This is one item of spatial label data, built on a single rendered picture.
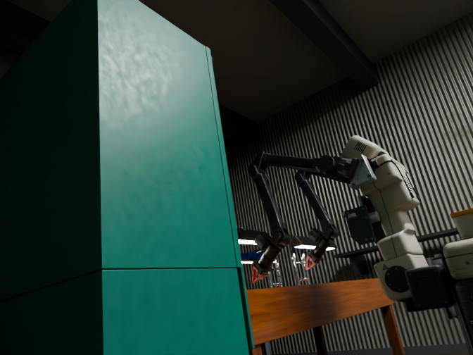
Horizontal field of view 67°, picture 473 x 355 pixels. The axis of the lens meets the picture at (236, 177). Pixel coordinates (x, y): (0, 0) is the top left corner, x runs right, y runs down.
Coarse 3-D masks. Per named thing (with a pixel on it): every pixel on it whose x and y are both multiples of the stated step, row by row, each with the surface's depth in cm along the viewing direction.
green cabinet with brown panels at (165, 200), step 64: (128, 0) 125; (64, 64) 118; (128, 64) 114; (192, 64) 144; (0, 128) 145; (64, 128) 110; (128, 128) 105; (192, 128) 130; (0, 192) 132; (64, 192) 102; (128, 192) 98; (192, 192) 119; (0, 256) 121; (64, 256) 96; (128, 256) 91; (192, 256) 109
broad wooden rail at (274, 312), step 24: (288, 288) 153; (312, 288) 170; (336, 288) 191; (360, 288) 218; (264, 312) 135; (288, 312) 147; (312, 312) 163; (336, 312) 182; (360, 312) 206; (264, 336) 130
